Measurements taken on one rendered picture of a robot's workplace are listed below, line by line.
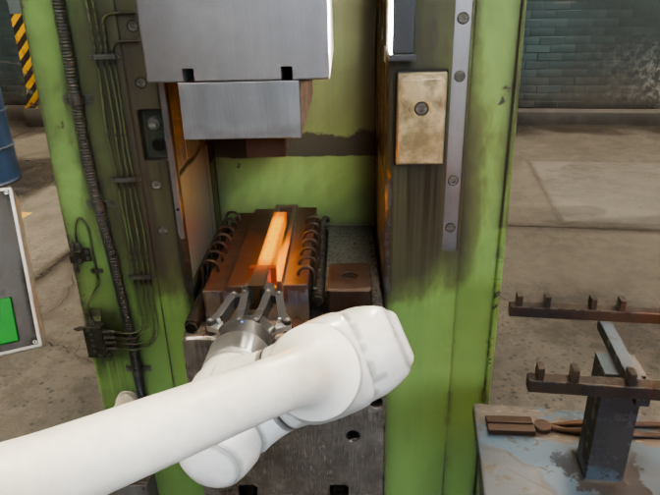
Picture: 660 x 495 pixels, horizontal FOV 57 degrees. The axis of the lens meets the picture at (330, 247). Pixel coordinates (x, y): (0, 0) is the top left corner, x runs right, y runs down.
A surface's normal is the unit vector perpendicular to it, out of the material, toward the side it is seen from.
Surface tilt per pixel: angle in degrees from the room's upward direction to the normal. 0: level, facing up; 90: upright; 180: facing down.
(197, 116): 90
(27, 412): 0
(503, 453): 0
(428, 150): 90
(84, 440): 32
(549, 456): 0
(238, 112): 90
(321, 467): 90
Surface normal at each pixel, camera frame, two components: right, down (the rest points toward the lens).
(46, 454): 0.54, -0.70
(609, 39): -0.14, 0.38
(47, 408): -0.02, -0.91
